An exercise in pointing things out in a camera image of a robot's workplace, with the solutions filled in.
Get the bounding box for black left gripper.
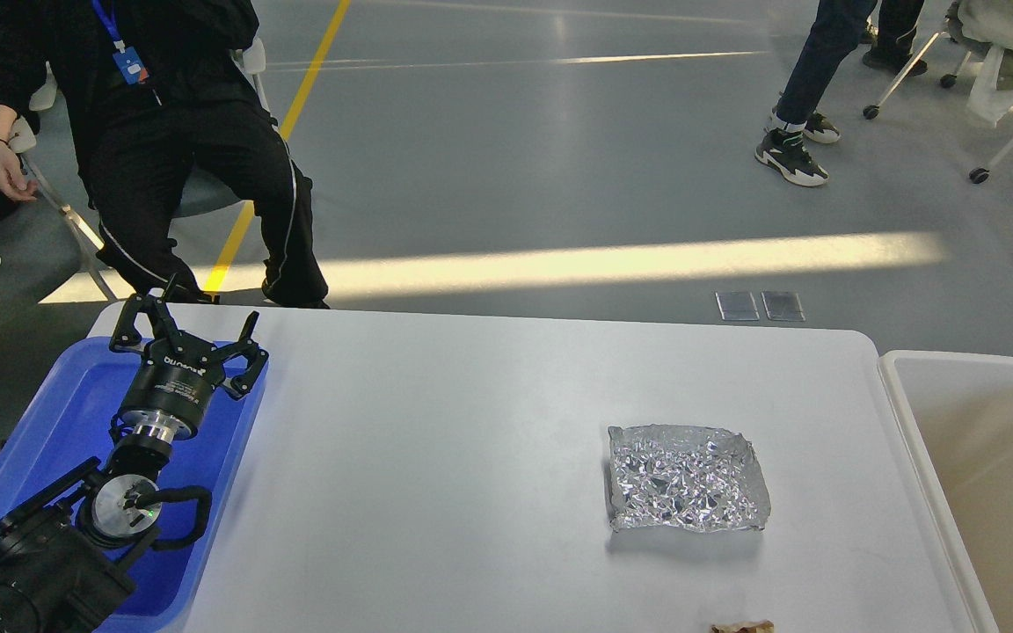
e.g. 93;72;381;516
110;293;269;442

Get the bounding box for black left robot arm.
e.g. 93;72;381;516
0;295;268;632

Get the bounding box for blue plastic tray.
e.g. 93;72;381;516
0;338;266;632

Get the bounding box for white rolling chair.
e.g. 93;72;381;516
8;37;268;303

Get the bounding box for seated person in black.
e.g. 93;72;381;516
0;1;329;309

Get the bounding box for blue id badge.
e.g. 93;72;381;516
90;1;151;85

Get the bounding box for crumpled aluminium foil sheet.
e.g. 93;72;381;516
608;425;771;534

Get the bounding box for left metal floor plate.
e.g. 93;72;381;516
715;291;761;322

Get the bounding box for metal floor plate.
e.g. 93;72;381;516
715;291;761;322
761;291;805;322

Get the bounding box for right metal floor plate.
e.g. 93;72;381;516
761;291;805;322

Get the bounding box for brown crumpled paper scrap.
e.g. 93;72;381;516
709;620;776;633

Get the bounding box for walking person legs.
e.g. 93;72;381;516
862;1;924;76
754;1;876;187

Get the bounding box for white plastic bin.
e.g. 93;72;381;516
880;350;1013;632

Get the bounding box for white chair with clothes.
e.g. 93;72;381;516
862;1;1013;185

